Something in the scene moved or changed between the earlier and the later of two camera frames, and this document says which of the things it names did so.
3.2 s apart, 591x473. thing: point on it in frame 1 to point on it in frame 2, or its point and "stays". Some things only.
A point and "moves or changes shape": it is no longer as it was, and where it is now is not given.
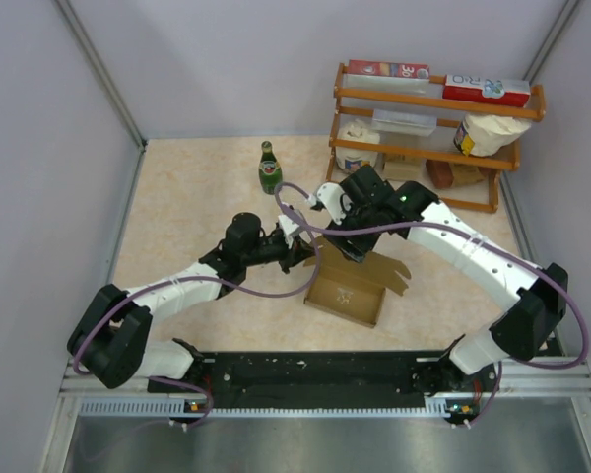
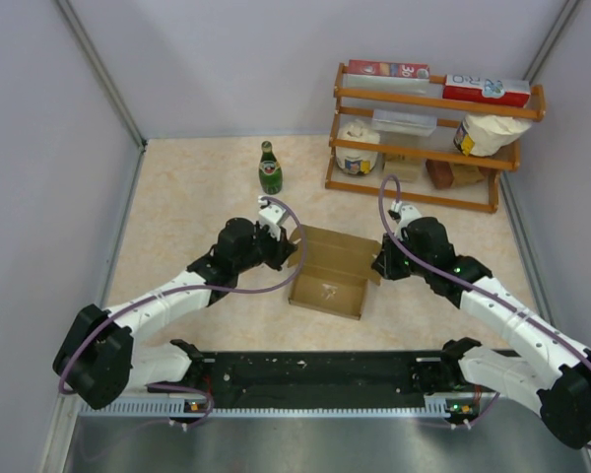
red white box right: x=487 y=91 stays
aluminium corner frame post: x=107 y=82 stays
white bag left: x=352 y=159 stays
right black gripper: x=352 y=246 to x=384 y=264
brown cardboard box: x=352 y=290 moves or changes shape
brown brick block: x=440 y=172 stays
